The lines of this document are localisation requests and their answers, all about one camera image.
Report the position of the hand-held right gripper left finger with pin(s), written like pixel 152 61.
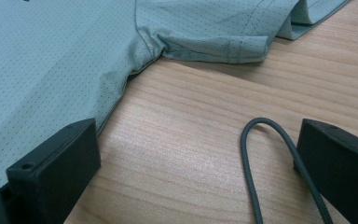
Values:
pixel 52 168

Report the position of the green t-shirt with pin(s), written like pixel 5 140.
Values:
pixel 43 62

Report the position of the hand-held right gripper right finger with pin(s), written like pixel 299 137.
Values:
pixel 345 168

